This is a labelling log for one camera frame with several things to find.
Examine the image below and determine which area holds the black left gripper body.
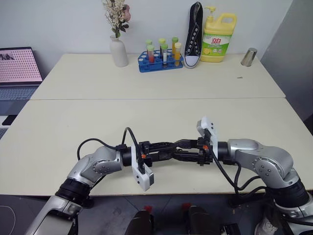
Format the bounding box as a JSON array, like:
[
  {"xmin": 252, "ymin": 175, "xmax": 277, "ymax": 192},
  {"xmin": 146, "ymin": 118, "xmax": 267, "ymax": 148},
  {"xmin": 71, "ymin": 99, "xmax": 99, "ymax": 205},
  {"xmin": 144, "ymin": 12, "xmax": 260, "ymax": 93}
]
[{"xmin": 138, "ymin": 141, "xmax": 160, "ymax": 167}]

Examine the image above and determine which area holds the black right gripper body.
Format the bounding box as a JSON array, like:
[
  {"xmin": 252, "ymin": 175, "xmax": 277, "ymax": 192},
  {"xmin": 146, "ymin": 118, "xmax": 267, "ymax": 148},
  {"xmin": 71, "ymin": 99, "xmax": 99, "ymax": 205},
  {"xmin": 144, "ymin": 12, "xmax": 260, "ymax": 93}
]
[{"xmin": 197, "ymin": 137, "xmax": 214, "ymax": 165}]

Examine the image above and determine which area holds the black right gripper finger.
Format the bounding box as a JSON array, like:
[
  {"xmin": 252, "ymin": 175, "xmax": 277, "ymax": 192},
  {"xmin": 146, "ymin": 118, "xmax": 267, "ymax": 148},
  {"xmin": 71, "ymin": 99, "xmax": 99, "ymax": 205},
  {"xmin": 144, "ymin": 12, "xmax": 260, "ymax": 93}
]
[
  {"xmin": 174, "ymin": 139, "xmax": 199, "ymax": 149},
  {"xmin": 172, "ymin": 150, "xmax": 202, "ymax": 164}
]

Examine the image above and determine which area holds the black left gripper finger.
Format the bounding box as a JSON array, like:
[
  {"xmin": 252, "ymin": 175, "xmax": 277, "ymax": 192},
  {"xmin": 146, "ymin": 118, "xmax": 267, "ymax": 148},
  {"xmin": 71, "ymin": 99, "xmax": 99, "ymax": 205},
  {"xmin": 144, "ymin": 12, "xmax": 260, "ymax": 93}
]
[
  {"xmin": 149, "ymin": 141, "xmax": 177, "ymax": 151},
  {"xmin": 158, "ymin": 151, "xmax": 176, "ymax": 163}
]

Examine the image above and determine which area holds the dark rounded shape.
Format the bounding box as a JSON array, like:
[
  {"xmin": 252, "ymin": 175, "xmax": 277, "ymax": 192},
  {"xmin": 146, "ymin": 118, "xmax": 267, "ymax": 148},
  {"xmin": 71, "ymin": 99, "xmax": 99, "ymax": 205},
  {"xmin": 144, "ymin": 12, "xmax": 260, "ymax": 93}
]
[
  {"xmin": 127, "ymin": 208, "xmax": 155, "ymax": 235},
  {"xmin": 186, "ymin": 205, "xmax": 216, "ymax": 235}
]

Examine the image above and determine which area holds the blue test tube rack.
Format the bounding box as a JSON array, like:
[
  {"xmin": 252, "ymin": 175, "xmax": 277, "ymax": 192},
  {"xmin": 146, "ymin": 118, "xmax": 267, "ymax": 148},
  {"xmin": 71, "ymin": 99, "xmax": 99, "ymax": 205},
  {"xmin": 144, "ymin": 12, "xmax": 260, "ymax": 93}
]
[{"xmin": 137, "ymin": 50, "xmax": 184, "ymax": 73}]

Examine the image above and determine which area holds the yellow-capped tube, orange liquid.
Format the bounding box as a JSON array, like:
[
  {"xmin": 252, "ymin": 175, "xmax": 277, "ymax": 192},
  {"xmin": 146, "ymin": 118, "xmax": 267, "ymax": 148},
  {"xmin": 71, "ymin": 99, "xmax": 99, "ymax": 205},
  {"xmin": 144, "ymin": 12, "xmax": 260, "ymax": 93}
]
[{"xmin": 174, "ymin": 42, "xmax": 182, "ymax": 67}]

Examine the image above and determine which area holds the green-capped tube, white label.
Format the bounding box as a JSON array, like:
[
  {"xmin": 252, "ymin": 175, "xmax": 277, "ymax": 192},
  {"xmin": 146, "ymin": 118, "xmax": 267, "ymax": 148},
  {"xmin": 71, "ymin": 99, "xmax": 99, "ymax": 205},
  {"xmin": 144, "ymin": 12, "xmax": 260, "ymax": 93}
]
[{"xmin": 161, "ymin": 43, "xmax": 169, "ymax": 67}]

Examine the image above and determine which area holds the green-capped tube, red liquid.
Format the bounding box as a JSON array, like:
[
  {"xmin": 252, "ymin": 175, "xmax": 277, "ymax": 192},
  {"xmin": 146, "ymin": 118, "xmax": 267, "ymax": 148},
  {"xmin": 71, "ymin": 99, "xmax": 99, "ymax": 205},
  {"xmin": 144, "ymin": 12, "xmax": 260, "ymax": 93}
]
[{"xmin": 147, "ymin": 45, "xmax": 156, "ymax": 64}]

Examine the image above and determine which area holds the white shoe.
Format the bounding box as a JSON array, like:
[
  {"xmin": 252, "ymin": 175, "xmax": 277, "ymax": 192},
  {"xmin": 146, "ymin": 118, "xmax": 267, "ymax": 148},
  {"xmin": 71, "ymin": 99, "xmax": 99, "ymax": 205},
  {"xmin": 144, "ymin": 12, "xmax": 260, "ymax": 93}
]
[{"xmin": 254, "ymin": 214, "xmax": 280, "ymax": 235}]

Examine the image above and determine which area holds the green-capped tube, orange liquid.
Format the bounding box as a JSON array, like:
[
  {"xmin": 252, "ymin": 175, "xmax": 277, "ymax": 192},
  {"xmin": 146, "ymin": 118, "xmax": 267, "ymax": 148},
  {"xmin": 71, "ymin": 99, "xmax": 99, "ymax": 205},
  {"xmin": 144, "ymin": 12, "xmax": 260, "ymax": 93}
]
[{"xmin": 171, "ymin": 36, "xmax": 179, "ymax": 56}]

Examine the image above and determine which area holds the white ceramic vase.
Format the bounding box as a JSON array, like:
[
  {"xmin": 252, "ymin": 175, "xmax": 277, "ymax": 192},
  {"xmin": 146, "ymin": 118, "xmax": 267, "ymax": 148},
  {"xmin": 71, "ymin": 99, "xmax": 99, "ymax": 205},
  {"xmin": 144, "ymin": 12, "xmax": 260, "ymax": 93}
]
[{"xmin": 109, "ymin": 35, "xmax": 130, "ymax": 68}]

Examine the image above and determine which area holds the silver metal cup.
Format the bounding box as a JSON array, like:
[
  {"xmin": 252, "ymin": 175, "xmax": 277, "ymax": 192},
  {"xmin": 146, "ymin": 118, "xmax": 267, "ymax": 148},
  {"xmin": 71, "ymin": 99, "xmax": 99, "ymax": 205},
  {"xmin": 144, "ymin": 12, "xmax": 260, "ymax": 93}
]
[{"xmin": 240, "ymin": 47, "xmax": 258, "ymax": 67}]

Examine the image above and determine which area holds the yellow detergent pump bottle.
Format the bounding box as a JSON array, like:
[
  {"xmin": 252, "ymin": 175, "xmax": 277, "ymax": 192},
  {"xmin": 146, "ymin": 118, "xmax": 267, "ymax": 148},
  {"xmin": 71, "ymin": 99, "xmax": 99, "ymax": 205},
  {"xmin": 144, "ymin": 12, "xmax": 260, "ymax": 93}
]
[{"xmin": 200, "ymin": 5, "xmax": 238, "ymax": 63}]

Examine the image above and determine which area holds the black canvas sneaker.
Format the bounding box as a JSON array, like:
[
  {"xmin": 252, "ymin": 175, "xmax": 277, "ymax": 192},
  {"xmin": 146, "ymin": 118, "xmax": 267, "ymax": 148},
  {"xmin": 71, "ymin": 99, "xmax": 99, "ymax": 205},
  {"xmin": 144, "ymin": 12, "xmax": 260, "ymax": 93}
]
[{"xmin": 183, "ymin": 1, "xmax": 204, "ymax": 69}]

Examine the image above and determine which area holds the dried flower bouquet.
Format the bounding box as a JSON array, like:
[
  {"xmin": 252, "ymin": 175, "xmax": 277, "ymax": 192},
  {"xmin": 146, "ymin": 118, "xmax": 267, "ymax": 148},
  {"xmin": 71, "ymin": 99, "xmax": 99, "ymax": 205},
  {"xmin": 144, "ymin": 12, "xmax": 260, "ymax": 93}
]
[{"xmin": 101, "ymin": 0, "xmax": 132, "ymax": 39}]

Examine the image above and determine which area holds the black phone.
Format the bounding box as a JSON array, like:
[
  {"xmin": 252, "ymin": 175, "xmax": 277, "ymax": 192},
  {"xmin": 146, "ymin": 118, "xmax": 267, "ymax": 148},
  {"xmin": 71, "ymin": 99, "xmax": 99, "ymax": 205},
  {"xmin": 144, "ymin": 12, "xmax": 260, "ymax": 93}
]
[{"xmin": 1, "ymin": 114, "xmax": 17, "ymax": 126}]

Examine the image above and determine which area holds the grey laptop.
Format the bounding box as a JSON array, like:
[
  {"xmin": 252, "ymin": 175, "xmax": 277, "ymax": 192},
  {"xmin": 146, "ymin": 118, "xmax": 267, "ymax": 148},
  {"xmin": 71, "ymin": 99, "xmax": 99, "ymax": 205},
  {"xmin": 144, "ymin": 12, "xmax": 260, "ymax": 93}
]
[{"xmin": 0, "ymin": 47, "xmax": 44, "ymax": 116}]

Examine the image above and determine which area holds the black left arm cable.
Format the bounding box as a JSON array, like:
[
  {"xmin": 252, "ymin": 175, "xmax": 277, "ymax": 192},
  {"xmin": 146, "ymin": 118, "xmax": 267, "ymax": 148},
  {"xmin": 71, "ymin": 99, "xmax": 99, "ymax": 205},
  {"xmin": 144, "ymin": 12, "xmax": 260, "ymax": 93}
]
[{"xmin": 77, "ymin": 126, "xmax": 145, "ymax": 172}]

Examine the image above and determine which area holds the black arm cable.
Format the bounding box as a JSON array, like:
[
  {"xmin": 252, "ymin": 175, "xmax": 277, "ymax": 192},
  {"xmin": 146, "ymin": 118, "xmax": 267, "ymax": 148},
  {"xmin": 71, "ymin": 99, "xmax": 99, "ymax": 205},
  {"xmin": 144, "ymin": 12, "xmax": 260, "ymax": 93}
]
[
  {"xmin": 77, "ymin": 126, "xmax": 145, "ymax": 172},
  {"xmin": 205, "ymin": 143, "xmax": 267, "ymax": 196}
]

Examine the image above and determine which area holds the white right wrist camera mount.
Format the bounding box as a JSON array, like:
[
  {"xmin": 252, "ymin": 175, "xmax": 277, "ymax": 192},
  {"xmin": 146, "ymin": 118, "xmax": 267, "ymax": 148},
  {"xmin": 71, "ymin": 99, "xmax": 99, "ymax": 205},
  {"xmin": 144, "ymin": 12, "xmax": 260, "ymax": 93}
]
[{"xmin": 195, "ymin": 116, "xmax": 219, "ymax": 160}]

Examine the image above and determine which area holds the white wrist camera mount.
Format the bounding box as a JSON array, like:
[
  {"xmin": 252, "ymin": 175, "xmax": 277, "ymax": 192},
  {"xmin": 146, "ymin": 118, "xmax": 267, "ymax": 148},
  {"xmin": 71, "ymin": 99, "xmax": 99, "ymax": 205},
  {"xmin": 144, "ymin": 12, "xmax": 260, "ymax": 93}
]
[
  {"xmin": 195, "ymin": 116, "xmax": 219, "ymax": 160},
  {"xmin": 131, "ymin": 144, "xmax": 156, "ymax": 192}
]

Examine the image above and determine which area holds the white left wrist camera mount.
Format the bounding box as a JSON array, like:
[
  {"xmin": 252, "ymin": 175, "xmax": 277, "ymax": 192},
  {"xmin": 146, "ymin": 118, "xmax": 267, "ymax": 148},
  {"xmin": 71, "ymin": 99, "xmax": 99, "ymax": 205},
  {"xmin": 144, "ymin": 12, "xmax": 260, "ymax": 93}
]
[{"xmin": 131, "ymin": 144, "xmax": 156, "ymax": 192}]

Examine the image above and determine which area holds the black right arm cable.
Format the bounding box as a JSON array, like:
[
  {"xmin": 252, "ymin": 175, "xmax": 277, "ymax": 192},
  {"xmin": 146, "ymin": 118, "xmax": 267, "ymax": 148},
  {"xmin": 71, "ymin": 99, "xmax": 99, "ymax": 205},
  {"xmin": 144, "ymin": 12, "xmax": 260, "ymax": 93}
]
[{"xmin": 205, "ymin": 143, "xmax": 267, "ymax": 196}]

